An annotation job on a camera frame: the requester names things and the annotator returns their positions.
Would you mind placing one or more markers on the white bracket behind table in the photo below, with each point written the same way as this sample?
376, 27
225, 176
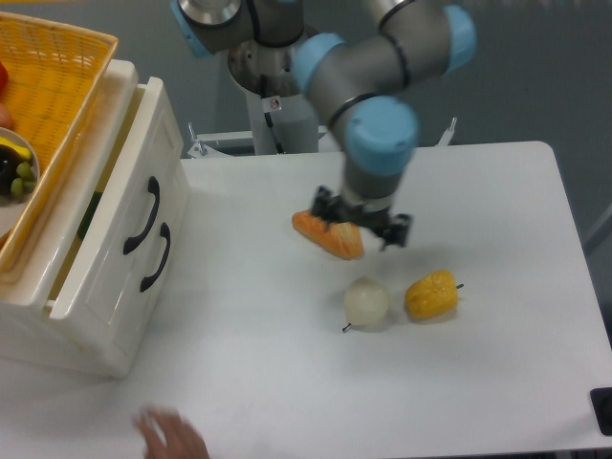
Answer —
448, 134

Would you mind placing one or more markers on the yellow toy bell pepper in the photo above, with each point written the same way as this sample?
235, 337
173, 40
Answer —
433, 295

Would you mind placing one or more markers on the blurred human hand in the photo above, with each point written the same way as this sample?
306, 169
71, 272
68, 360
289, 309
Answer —
166, 434

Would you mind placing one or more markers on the white drawer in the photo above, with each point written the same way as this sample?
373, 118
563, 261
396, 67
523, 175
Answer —
147, 173
107, 315

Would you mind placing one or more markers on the green toy bell pepper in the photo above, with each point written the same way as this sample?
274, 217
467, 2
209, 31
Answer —
88, 216

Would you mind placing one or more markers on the black object at table edge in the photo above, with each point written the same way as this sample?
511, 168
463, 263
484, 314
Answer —
601, 399

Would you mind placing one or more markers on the red toy fruit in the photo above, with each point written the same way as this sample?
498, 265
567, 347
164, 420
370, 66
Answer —
4, 77

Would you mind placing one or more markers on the black lower drawer handle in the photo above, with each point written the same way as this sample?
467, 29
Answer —
148, 281

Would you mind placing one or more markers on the white drawer cabinet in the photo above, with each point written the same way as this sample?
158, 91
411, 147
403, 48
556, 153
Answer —
29, 292

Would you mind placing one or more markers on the white plate with toy food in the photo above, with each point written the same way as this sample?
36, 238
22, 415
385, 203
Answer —
20, 174

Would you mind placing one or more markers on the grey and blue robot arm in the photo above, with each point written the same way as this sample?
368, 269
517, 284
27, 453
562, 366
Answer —
297, 81

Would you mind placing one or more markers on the orange toy bread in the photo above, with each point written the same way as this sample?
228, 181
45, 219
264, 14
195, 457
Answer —
342, 240

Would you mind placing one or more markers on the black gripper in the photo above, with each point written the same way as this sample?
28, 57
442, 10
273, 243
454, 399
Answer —
372, 214

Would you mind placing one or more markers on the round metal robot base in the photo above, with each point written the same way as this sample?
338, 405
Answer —
282, 120

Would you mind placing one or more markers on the white top drawer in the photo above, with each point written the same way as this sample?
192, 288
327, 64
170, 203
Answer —
147, 173

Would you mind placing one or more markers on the white toy pear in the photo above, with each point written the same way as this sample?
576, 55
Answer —
366, 303

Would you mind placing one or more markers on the white lower drawer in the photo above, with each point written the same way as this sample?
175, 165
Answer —
107, 315

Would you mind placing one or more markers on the yellow woven basket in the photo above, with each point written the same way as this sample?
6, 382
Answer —
54, 73

